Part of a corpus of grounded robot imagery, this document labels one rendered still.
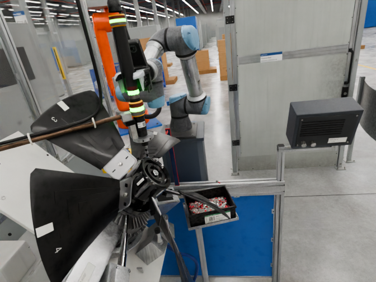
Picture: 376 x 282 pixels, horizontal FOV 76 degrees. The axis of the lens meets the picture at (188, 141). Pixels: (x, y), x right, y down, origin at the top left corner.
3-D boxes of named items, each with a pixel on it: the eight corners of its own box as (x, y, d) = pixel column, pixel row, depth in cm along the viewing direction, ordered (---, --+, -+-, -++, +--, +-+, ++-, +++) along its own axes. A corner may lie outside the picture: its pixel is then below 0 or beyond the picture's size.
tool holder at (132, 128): (130, 146, 75) (123, 117, 71) (124, 140, 80) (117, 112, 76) (157, 138, 78) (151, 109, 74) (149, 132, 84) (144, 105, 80)
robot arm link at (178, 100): (174, 111, 165) (172, 91, 160) (193, 111, 160) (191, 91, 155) (167, 116, 155) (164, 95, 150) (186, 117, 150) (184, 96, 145)
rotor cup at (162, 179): (113, 211, 69) (141, 185, 64) (110, 171, 79) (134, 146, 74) (153, 218, 78) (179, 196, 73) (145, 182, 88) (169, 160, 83)
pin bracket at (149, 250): (135, 254, 83) (150, 241, 80) (140, 243, 88) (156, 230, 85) (147, 265, 84) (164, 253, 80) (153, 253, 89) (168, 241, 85)
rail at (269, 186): (118, 200, 137) (114, 189, 134) (121, 196, 140) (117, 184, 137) (284, 194, 124) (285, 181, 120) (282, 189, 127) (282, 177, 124)
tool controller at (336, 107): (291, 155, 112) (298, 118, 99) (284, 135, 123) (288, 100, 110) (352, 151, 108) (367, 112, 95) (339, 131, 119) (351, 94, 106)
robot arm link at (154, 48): (150, 24, 126) (108, 89, 101) (169, 22, 122) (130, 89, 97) (158, 44, 135) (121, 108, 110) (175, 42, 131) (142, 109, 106)
